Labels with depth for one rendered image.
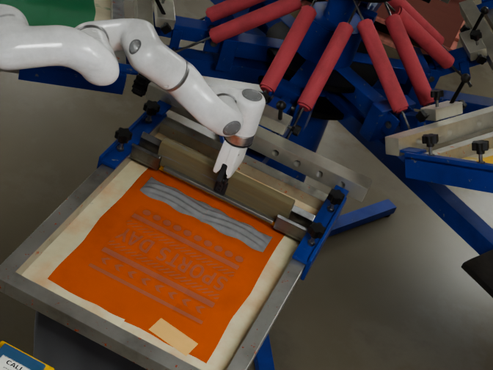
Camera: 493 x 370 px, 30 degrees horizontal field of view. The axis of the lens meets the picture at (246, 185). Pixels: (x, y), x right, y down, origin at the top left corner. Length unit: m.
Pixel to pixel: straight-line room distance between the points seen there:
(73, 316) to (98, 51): 0.56
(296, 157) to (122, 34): 0.69
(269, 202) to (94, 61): 0.66
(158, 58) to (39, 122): 2.13
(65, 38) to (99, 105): 2.34
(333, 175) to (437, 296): 1.51
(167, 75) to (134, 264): 0.46
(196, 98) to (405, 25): 1.08
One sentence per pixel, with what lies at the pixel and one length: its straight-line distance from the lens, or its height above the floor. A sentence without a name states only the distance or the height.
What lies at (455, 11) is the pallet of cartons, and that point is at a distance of 5.36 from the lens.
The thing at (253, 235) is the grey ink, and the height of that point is 0.96.
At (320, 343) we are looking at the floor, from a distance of 3.52.
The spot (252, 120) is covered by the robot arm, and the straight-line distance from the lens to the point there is 2.23.
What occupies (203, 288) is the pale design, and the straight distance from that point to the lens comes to 2.20.
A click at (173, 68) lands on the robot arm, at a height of 1.40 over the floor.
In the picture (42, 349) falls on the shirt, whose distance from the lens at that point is 2.31.
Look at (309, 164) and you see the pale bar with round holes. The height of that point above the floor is 1.03.
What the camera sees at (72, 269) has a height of 0.96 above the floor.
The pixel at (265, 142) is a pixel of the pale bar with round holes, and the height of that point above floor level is 1.03.
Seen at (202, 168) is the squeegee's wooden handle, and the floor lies 1.04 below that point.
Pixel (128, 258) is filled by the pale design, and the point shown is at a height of 0.96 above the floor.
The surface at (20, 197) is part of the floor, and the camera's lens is 3.73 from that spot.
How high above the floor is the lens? 2.51
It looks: 38 degrees down
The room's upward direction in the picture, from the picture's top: 19 degrees clockwise
